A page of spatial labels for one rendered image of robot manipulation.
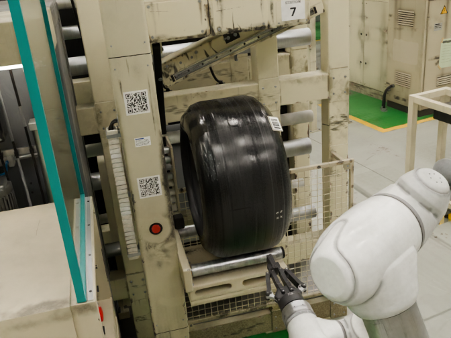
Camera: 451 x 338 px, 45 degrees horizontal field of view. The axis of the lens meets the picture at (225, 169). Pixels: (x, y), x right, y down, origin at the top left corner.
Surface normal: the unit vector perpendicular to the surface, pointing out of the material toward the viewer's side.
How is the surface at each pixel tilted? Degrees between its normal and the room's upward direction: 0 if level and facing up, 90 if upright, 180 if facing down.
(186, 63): 90
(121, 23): 90
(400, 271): 73
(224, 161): 56
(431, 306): 0
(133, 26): 90
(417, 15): 90
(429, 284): 0
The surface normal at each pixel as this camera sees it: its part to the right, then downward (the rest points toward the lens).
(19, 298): -0.08, -0.91
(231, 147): 0.11, -0.37
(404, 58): -0.91, 0.23
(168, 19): 0.24, 0.37
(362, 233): -0.02, -0.71
